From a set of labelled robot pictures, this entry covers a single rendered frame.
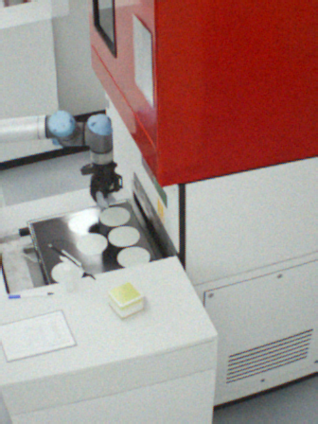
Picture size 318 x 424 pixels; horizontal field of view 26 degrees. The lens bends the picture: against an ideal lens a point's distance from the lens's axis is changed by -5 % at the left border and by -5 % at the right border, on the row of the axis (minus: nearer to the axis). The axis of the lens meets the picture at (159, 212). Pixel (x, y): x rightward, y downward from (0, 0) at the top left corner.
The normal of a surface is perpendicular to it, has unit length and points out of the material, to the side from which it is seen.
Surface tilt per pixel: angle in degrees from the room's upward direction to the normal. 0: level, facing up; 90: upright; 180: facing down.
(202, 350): 90
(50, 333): 0
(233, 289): 90
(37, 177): 0
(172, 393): 90
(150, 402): 90
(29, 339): 0
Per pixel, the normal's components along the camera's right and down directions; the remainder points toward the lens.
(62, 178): -0.02, -0.78
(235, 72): 0.32, 0.58
